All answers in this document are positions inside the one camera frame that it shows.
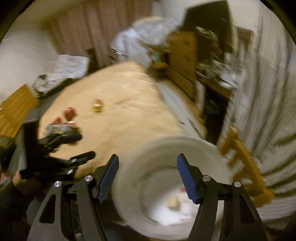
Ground left hand thumb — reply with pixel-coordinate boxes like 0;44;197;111
12;170;26;187

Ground red carton box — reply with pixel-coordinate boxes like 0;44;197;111
52;116;63;125

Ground red apple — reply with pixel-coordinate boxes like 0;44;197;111
63;107;77;121

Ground wooden headboard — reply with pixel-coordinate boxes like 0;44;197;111
0;84;38;138

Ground wooden chair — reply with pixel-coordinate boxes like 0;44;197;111
219;126;275;208

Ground yellow plastic wrapper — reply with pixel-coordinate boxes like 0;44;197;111
92;98;104;113

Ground white pink medicine box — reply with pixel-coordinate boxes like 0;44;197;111
161;185;199;226

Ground left white plastic sheet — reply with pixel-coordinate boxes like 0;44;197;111
32;54;90;96

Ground orange bed blanket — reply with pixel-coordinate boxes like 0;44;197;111
38;62;206;178

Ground white plastic bucket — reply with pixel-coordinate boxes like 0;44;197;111
112;136;231;240

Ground striped cloth cover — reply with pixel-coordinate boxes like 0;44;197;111
218;4;295;230

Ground wooden chest of drawers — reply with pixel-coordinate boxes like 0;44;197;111
167;32;197;100

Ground black television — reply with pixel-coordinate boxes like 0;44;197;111
181;1;233;53

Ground tangle of white cables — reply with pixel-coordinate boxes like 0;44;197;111
195;26;243;88

